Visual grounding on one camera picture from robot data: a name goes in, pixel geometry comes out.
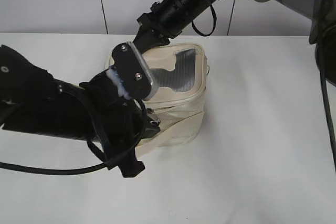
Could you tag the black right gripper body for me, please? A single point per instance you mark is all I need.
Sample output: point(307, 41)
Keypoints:
point(167, 19)

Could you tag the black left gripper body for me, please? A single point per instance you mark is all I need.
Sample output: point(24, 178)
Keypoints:
point(119, 125)

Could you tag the cream zippered bag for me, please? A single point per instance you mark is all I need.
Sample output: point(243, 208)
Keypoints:
point(180, 71)

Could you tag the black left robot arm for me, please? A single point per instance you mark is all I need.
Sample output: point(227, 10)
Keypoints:
point(33, 101)

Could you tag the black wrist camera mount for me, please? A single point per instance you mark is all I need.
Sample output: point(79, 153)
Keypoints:
point(136, 76)

